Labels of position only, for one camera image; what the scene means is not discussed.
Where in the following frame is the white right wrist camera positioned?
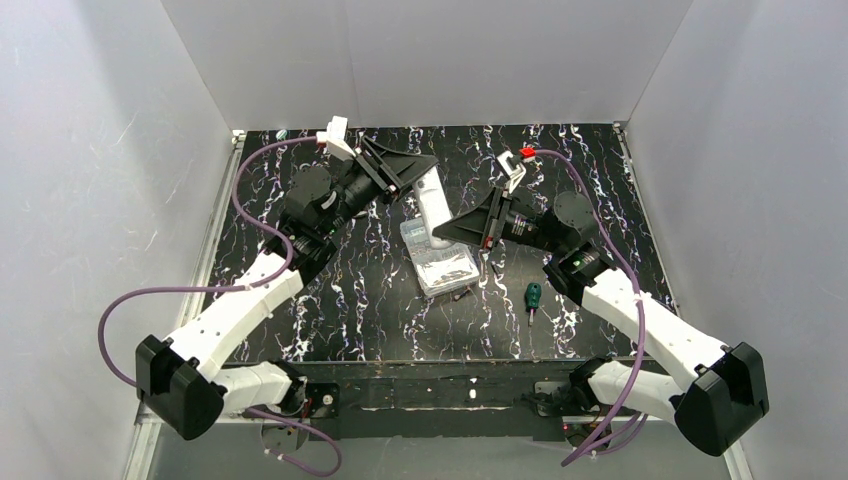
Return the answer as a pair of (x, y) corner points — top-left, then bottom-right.
(496, 147), (536, 194)

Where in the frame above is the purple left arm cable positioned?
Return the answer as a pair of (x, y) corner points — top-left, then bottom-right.
(97, 134), (346, 478)

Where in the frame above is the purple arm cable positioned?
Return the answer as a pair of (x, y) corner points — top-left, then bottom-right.
(529, 149), (654, 468)
(97, 134), (346, 478)

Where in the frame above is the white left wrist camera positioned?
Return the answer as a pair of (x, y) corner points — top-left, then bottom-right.
(316, 116), (356, 161)

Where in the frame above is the white remote control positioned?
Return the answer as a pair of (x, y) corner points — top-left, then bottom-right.
(413, 166), (453, 250)

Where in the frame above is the green handled screwdriver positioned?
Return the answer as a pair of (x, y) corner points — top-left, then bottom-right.
(524, 282), (542, 327)

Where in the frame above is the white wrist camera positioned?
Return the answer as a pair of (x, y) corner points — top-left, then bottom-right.
(316, 116), (356, 161)
(496, 147), (536, 194)

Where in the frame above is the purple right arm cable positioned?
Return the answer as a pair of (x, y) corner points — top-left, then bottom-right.
(529, 149), (654, 468)

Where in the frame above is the clear plastic screw box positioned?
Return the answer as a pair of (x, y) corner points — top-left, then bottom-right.
(400, 217), (480, 298)

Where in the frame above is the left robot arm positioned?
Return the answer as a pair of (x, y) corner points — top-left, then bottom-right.
(135, 139), (438, 440)

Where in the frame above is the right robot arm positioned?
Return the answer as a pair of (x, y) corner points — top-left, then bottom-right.
(433, 188), (769, 456)

